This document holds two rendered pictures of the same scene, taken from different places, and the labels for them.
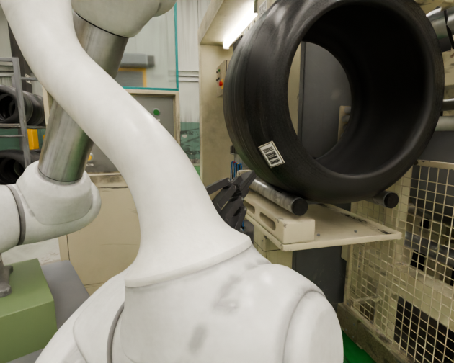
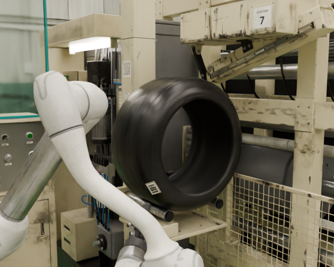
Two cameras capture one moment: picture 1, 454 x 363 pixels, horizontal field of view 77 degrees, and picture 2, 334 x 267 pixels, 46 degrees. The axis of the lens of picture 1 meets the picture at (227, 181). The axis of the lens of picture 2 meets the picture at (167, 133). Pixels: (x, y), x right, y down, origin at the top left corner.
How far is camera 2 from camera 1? 93 cm
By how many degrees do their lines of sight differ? 21
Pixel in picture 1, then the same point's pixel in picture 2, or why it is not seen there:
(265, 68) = (149, 141)
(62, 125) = (32, 186)
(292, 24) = (162, 116)
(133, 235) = not seen: hidden behind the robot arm
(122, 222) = not seen: hidden behind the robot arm
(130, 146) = (144, 221)
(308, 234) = (174, 232)
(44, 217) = (6, 246)
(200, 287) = (173, 256)
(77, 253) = not seen: outside the picture
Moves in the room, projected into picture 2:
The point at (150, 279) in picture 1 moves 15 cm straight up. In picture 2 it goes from (160, 256) to (160, 201)
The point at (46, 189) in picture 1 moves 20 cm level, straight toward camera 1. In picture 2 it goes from (10, 226) to (47, 240)
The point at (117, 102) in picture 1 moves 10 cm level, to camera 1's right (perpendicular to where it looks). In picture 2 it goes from (134, 205) to (168, 202)
